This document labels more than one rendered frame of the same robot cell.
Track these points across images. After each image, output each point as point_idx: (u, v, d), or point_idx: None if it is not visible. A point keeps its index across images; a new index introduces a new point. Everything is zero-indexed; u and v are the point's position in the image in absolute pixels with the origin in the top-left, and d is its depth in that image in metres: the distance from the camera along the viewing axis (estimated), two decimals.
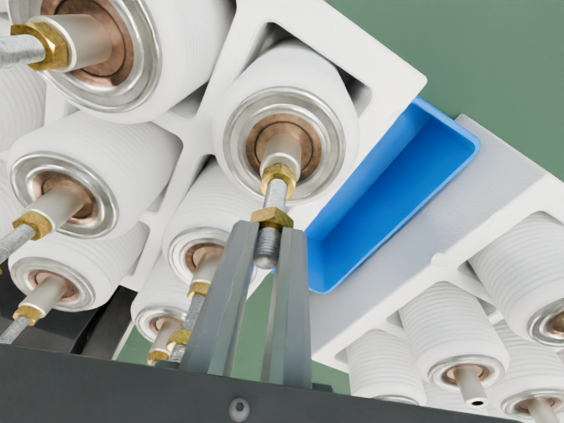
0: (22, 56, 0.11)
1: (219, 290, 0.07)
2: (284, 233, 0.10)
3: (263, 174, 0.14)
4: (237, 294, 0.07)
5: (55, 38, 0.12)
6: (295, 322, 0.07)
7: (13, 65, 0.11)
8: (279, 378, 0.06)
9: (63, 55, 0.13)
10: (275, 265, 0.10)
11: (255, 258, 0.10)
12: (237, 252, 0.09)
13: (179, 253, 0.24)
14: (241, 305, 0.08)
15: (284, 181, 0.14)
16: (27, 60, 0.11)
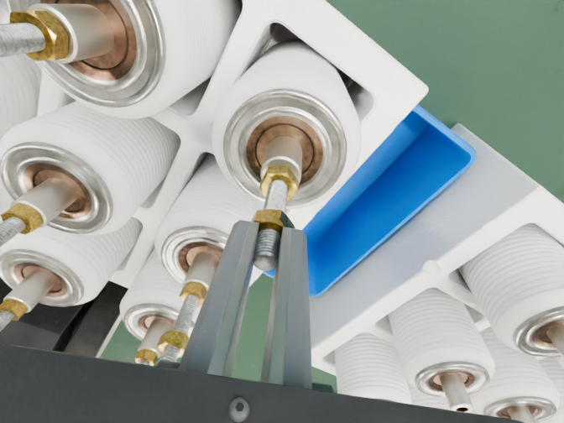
0: (21, 45, 0.11)
1: (219, 290, 0.07)
2: (284, 233, 0.10)
3: (296, 188, 0.14)
4: (237, 294, 0.07)
5: (57, 28, 0.12)
6: (295, 322, 0.07)
7: (11, 54, 0.11)
8: (279, 378, 0.06)
9: (64, 46, 0.12)
10: (253, 264, 0.10)
11: (274, 260, 0.10)
12: (237, 252, 0.09)
13: (172, 252, 0.23)
14: (241, 305, 0.08)
15: None
16: (27, 49, 0.11)
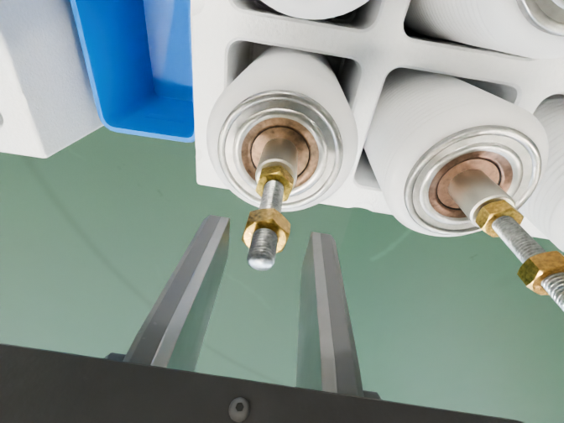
0: (505, 238, 0.14)
1: (176, 284, 0.07)
2: (315, 238, 0.10)
3: (256, 190, 0.14)
4: (195, 287, 0.07)
5: (480, 227, 0.15)
6: (339, 329, 0.07)
7: (515, 237, 0.13)
8: (332, 387, 0.06)
9: (480, 216, 0.15)
10: (270, 258, 0.10)
11: (252, 265, 0.10)
12: (201, 246, 0.09)
13: None
14: (201, 299, 0.08)
15: (272, 180, 0.14)
16: (504, 232, 0.14)
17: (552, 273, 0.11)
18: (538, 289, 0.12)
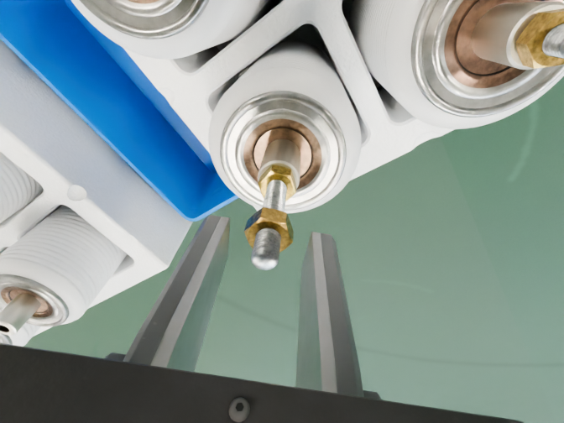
0: None
1: (176, 284, 0.07)
2: (315, 238, 0.10)
3: (271, 171, 0.14)
4: (195, 287, 0.07)
5: (535, 65, 0.11)
6: (339, 329, 0.07)
7: None
8: (332, 387, 0.06)
9: (522, 54, 0.11)
10: (270, 268, 0.10)
11: (258, 255, 0.10)
12: (201, 246, 0.09)
13: None
14: (201, 299, 0.08)
15: (287, 187, 0.14)
16: (561, 48, 0.09)
17: None
18: None
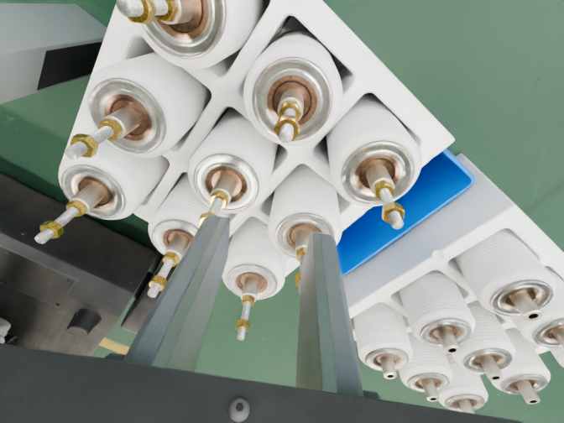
0: None
1: (176, 284, 0.07)
2: (315, 238, 0.10)
3: (376, 188, 0.28)
4: (195, 287, 0.07)
5: (300, 110, 0.24)
6: (339, 329, 0.07)
7: None
8: (332, 387, 0.06)
9: (298, 117, 0.25)
10: (402, 226, 0.24)
11: (393, 224, 0.24)
12: (201, 246, 0.09)
13: (284, 228, 0.36)
14: (201, 299, 0.08)
15: (388, 189, 0.27)
16: None
17: None
18: (295, 127, 0.21)
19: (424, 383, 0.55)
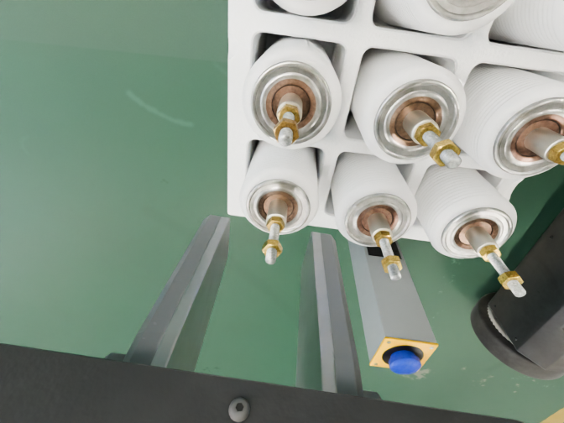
0: (283, 117, 0.23)
1: (176, 284, 0.07)
2: (315, 238, 0.10)
3: None
4: (195, 287, 0.07)
5: (279, 116, 0.24)
6: (339, 329, 0.07)
7: (287, 117, 0.23)
8: (332, 387, 0.06)
9: (281, 108, 0.24)
10: None
11: None
12: (201, 246, 0.09)
13: (467, 7, 0.22)
14: (201, 299, 0.08)
15: None
16: (285, 116, 0.23)
17: (286, 126, 0.21)
18: (277, 135, 0.21)
19: None
